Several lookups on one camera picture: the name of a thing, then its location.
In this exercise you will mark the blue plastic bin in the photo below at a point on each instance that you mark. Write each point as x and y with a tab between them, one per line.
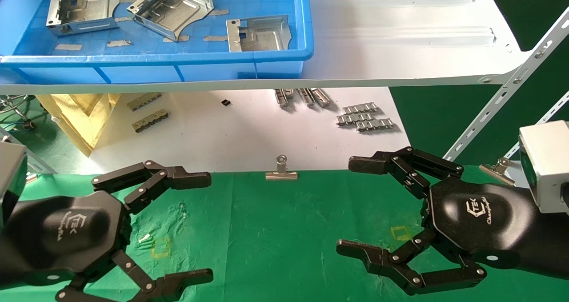
200	70

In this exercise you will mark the dark left wrist camera box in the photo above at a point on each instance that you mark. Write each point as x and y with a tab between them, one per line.
11	177

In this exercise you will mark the yellow woven bag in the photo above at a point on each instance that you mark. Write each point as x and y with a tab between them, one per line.
75	119

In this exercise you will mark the brown tape piece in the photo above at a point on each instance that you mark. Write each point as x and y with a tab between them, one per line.
219	12
119	43
215	38
124	19
68	47

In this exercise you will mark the green table cloth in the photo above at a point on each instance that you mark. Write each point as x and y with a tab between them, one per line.
284	231

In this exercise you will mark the small white scrap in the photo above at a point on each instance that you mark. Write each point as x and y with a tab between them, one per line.
145	238

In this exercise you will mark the silver notched metal strip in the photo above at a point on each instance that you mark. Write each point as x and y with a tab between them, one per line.
354	118
360	108
375	125

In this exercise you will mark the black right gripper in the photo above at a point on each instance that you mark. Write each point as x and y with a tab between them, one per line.
480	217

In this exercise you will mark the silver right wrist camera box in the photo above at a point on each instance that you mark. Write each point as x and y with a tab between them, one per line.
546	159

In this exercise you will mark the bent sheet metal bracket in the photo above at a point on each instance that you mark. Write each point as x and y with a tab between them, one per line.
262	37
89	8
182	8

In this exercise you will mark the white metal shelf board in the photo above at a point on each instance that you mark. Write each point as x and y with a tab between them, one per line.
400	48

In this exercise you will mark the brown notched metal strip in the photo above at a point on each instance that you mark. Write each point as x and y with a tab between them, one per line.
151	120

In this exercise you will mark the grey strip component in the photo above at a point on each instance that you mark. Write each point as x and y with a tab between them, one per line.
144	101

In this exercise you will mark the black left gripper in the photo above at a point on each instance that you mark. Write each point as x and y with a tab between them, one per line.
58	231

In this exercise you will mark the perforated white shelf upright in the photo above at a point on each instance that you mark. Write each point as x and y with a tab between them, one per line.
40	164
498	101
555	110

